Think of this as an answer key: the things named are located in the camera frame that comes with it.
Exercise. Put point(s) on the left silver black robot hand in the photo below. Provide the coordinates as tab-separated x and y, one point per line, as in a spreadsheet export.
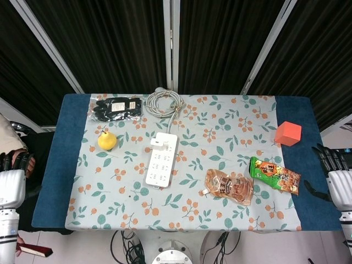
11	187

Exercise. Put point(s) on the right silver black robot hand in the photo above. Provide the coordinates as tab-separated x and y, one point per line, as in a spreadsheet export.
341	187

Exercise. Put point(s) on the white square charger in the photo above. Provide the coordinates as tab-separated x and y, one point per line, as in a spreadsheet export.
158	144

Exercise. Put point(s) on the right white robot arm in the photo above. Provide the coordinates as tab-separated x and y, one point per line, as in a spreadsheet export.
347	228

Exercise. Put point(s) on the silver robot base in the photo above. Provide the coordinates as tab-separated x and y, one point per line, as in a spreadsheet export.
171	255

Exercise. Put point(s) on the person in beige jacket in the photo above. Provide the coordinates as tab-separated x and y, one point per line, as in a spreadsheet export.
9	134

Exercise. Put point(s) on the red book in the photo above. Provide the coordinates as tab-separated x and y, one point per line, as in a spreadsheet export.
34	249

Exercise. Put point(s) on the green snack bag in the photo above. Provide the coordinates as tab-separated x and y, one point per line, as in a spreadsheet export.
275	176

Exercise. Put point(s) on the orange cube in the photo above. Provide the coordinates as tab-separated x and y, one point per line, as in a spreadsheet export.
288	133

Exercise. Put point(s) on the blue table cover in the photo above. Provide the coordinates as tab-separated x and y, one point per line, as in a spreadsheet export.
68	118

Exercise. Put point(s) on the yellow pear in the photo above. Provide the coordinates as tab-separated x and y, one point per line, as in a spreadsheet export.
107	141

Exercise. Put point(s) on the brown sauce pouch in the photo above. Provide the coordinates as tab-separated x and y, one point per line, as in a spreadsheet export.
231	188

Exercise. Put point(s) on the black curtain panel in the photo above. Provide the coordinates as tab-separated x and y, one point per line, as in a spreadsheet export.
220	44
310	60
110	44
24	77

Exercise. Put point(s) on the black gloves in plastic bag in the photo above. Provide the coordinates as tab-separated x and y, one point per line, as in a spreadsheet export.
115	110

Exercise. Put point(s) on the white power strip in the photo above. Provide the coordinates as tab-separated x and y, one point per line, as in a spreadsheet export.
160	167

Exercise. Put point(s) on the floral tablecloth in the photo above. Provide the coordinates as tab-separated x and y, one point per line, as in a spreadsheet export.
198	137

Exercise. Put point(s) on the white metal frame post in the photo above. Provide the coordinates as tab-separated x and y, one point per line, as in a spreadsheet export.
49	46
170	41
266	46

